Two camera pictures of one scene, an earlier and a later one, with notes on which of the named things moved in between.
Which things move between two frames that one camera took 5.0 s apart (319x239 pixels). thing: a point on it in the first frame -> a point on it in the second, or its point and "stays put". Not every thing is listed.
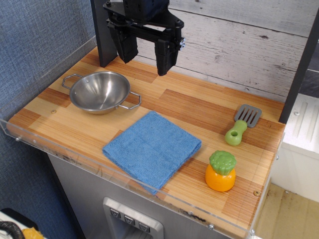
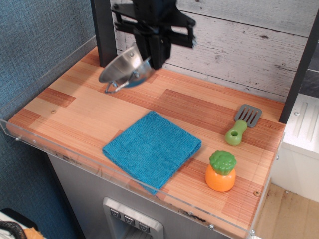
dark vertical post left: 106,47 stays put
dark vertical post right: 304,66 stays put
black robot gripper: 151,19 -> 155,17
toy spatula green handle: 246,116 stays put
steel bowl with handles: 98,92 -> 127,66
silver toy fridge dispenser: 126,222 stays put
